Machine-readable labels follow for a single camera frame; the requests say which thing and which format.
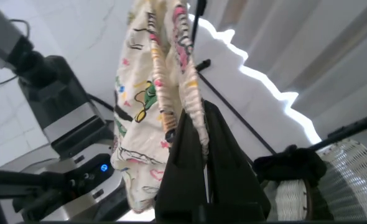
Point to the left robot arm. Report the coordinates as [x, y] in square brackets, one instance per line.
[3, 34]

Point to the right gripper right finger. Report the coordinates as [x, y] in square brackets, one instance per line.
[230, 174]

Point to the black garment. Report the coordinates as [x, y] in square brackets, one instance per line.
[289, 165]

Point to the cream printed garment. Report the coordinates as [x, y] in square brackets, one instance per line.
[140, 93]

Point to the black clothes rack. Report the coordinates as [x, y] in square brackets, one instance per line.
[233, 109]

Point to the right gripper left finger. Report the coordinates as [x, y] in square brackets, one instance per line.
[183, 174]

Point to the white laundry basket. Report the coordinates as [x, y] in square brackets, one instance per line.
[351, 180]

